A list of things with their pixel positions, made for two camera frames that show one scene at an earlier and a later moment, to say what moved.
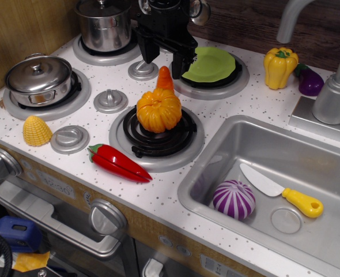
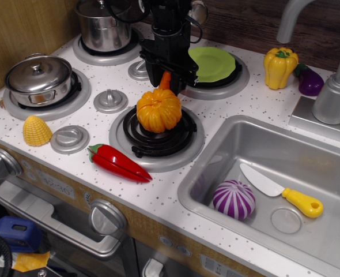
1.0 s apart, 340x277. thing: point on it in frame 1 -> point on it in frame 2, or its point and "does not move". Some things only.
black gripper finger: x=181 y=62 -> x=178 y=82
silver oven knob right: x=106 y=219 does not move
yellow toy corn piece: x=36 y=132 does not move
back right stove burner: x=222 y=88 does not move
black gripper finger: x=150 y=48 -> x=155 y=72
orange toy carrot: x=165 y=80 does not move
